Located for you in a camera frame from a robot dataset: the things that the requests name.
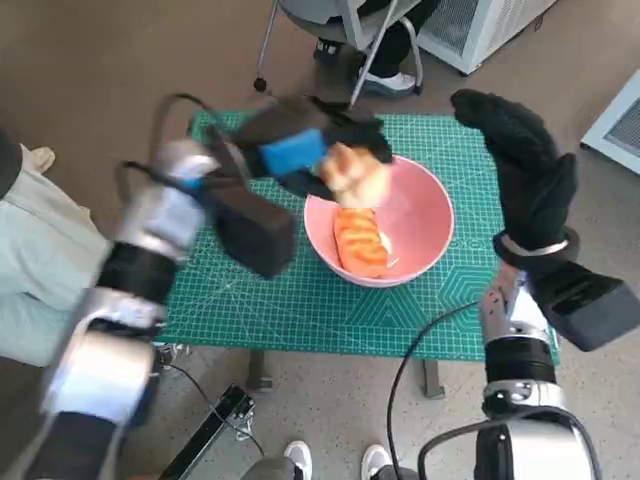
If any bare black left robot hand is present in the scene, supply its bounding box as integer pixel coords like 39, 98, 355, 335
234, 97, 396, 204

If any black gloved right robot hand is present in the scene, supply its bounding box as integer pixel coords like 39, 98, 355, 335
449, 88, 581, 254

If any round pale toy bread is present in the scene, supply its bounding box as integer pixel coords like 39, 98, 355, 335
319, 142, 392, 209

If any long orange striped toy bread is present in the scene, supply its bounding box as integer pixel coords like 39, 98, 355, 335
333, 207, 401, 275

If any pink bowl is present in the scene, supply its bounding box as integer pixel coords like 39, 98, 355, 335
303, 154, 455, 287

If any white mesh cabinet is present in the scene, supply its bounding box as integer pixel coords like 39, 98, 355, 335
579, 67, 640, 176
417, 0, 559, 76

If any grey office chair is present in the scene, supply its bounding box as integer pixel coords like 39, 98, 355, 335
252, 0, 426, 109

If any person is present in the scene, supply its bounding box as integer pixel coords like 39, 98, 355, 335
239, 439, 419, 480
312, 0, 441, 96
0, 129, 114, 369

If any green cutting mat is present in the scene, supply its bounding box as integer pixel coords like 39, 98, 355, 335
152, 110, 560, 362

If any grey table leg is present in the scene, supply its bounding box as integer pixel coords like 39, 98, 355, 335
247, 347, 274, 391
423, 357, 446, 399

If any black metal bar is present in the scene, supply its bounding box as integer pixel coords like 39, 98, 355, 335
157, 382, 256, 480

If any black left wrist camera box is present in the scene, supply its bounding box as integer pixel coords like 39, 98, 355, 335
207, 127, 297, 280

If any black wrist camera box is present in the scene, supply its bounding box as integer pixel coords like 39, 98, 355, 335
207, 127, 297, 280
524, 259, 640, 353

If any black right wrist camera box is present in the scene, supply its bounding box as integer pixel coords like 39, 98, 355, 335
524, 259, 640, 353

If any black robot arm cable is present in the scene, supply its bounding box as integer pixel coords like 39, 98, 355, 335
387, 299, 484, 480

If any black floor cable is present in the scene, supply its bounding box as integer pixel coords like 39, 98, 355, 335
164, 349, 269, 459

